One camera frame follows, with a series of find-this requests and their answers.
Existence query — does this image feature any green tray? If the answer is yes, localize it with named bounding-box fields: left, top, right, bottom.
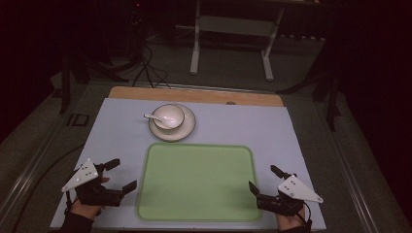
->
left=135, top=142, right=262, bottom=223

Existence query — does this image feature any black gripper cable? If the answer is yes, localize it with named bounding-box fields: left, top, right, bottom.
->
left=299, top=201, right=313, bottom=229

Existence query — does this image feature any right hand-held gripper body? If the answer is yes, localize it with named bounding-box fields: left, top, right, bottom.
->
left=257, top=174, right=325, bottom=217

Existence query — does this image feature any white spoon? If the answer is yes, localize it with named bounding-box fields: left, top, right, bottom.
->
left=143, top=113, right=174, bottom=128

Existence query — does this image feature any person's left hand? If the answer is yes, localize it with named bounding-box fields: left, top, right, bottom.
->
left=69, top=175, right=111, bottom=221

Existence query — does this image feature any white plate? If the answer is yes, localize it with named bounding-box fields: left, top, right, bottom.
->
left=148, top=103, right=197, bottom=143

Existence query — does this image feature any black floor cable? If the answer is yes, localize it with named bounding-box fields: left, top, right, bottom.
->
left=11, top=144, right=86, bottom=233

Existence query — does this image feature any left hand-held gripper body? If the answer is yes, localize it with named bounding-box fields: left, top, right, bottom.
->
left=61, top=157, right=124, bottom=208

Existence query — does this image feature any black floor socket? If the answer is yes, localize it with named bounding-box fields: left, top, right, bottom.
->
left=66, top=113, right=90, bottom=127

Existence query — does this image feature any white bowl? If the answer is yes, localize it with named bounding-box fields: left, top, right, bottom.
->
left=151, top=104, right=187, bottom=131

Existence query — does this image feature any person's right hand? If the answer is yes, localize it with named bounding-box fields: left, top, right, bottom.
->
left=275, top=207, right=307, bottom=232

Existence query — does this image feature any white metal stand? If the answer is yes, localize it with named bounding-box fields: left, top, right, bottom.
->
left=189, top=0, right=286, bottom=83

